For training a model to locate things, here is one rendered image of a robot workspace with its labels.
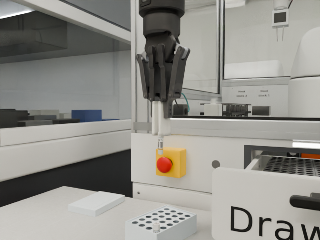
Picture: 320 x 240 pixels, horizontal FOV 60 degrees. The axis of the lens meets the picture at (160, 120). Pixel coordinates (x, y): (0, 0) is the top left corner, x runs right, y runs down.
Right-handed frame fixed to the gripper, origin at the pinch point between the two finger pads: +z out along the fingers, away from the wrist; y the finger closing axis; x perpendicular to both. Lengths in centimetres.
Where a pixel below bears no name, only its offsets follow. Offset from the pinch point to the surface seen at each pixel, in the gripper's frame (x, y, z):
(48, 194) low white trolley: -5.3, -41.1, 24.0
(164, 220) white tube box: -1.4, 2.2, 20.3
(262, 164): 29.1, 8.7, 12.6
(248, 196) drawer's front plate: -4.0, 21.1, 10.3
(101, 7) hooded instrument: 29, -63, -44
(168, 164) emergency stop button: 9.3, -6.4, 12.0
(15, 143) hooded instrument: -11, -51, 9
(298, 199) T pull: -5.5, 28.2, 8.7
